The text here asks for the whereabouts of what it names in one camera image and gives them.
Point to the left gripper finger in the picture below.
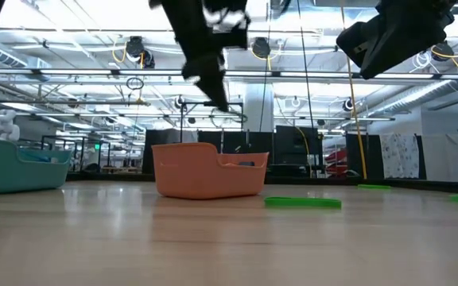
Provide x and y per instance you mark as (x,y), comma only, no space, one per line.
(209,75)

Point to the orange plastic basket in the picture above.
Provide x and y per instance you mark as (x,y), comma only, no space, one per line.
(197,178)

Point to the red object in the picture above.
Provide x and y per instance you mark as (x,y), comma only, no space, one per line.
(336,159)

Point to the black boom stand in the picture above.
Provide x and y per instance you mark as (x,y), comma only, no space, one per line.
(197,103)

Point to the white sculpted figure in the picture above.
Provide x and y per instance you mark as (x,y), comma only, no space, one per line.
(4,127)

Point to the white patterned cloth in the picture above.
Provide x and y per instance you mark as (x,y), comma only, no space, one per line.
(400,155)

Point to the teal plastic basket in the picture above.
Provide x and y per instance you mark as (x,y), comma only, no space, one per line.
(14,171)

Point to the black partition panel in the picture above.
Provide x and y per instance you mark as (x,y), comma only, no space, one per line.
(292,147)
(374,159)
(261,143)
(155,137)

